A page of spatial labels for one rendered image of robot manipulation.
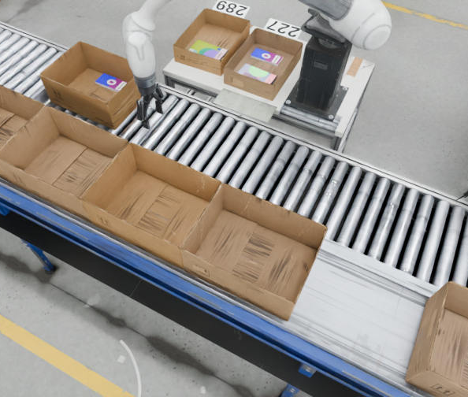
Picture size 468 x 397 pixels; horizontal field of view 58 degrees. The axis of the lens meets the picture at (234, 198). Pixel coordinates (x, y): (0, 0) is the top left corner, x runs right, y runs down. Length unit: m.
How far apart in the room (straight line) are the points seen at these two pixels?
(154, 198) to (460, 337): 1.15
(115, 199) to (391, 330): 1.08
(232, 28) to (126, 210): 1.37
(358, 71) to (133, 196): 1.40
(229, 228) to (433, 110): 2.35
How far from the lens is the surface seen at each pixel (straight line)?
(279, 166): 1.91
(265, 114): 2.11
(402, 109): 3.47
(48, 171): 1.83
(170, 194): 1.65
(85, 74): 2.41
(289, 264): 1.50
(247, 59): 2.40
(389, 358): 1.48
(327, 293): 1.49
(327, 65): 2.00
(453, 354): 1.56
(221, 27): 2.63
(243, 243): 1.52
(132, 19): 1.81
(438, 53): 4.12
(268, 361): 1.66
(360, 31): 1.66
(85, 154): 1.84
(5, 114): 2.12
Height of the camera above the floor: 2.24
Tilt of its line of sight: 56 degrees down
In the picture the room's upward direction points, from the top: 2 degrees clockwise
